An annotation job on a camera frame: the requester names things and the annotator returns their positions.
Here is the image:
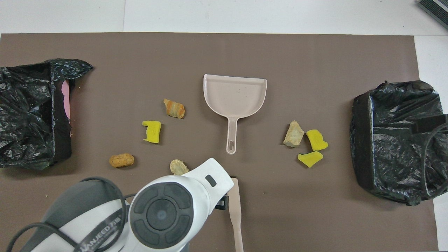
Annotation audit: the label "dark ribbed panel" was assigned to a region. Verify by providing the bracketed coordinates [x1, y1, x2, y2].
[418, 0, 448, 30]

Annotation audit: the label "beige hand brush black bristles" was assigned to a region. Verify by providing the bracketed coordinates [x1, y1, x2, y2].
[227, 177, 244, 252]

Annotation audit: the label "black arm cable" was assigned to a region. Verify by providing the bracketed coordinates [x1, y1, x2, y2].
[424, 122, 448, 197]
[6, 177, 138, 252]

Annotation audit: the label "beige plastic dustpan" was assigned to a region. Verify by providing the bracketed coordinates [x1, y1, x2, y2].
[203, 73, 268, 155]

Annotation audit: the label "pink bin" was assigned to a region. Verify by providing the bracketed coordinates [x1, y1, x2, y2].
[61, 80, 72, 137]

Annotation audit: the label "wedge yellow sponge piece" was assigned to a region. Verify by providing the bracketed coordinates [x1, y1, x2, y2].
[297, 151, 324, 168]

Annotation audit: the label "brown table mat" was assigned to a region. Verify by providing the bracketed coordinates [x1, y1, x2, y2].
[0, 32, 439, 252]

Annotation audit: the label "curved yellow sponge piece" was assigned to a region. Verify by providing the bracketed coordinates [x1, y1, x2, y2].
[306, 129, 329, 152]

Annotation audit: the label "black plastic trash bag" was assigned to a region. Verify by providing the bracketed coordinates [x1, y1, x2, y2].
[350, 80, 448, 206]
[0, 58, 93, 171]

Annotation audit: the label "brown oval toy bread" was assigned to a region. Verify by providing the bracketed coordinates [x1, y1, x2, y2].
[109, 153, 135, 168]

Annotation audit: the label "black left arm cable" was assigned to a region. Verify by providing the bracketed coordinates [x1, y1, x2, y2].
[6, 177, 138, 252]

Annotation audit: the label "notched yellow sponge piece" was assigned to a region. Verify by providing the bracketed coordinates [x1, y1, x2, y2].
[142, 120, 162, 144]

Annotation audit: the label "toy croissant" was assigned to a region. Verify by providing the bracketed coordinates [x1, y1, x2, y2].
[283, 120, 305, 148]
[163, 98, 186, 119]

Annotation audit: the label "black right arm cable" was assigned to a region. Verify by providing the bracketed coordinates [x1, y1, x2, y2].
[424, 122, 448, 197]

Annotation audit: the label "pale lumpy toy bread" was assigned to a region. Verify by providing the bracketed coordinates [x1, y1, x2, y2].
[170, 159, 190, 176]

